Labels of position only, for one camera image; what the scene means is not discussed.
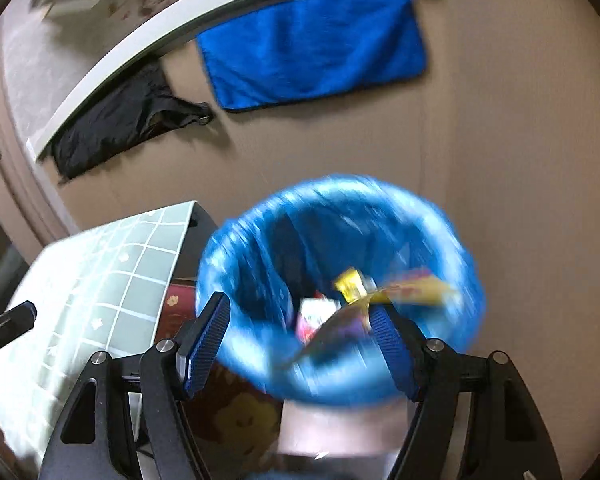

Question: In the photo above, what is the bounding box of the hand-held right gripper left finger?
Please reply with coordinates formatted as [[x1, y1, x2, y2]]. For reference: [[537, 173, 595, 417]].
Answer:
[[39, 291, 232, 480]]

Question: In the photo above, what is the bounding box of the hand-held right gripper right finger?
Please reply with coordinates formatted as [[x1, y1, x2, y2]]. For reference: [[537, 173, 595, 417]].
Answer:
[[367, 305, 563, 480]]

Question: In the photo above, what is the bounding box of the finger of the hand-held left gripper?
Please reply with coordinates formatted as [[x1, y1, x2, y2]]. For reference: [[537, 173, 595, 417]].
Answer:
[[0, 301, 37, 361]]

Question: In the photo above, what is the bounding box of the yellow and red snack packet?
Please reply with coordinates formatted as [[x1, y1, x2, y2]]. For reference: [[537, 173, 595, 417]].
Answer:
[[287, 269, 465, 365]]

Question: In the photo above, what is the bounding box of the yellow snack wrapper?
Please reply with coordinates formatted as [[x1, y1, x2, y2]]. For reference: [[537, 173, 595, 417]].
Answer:
[[332, 267, 376, 303]]

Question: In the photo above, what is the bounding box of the colourful pink snack packet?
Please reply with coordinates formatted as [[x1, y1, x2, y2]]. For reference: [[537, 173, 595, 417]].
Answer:
[[296, 296, 341, 346]]

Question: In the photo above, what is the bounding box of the white trash bin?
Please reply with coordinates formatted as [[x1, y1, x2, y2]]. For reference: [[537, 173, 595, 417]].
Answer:
[[278, 395, 416, 461]]

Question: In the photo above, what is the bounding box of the red patterned floor mat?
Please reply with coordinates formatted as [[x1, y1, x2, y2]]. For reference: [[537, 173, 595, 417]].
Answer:
[[157, 282, 286, 466]]

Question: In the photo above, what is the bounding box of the green checked tablecloth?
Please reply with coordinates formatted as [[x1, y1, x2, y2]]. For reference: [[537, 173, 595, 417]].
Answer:
[[0, 200, 197, 461]]

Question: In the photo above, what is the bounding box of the black cloth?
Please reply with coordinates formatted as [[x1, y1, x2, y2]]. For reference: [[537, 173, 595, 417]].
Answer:
[[50, 62, 213, 181]]

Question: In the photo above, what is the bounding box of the blue towel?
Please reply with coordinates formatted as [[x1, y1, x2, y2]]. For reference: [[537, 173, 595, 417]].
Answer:
[[196, 0, 427, 112]]

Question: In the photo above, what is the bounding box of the white countertop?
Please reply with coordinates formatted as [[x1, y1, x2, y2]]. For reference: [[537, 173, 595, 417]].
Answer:
[[26, 0, 443, 161]]

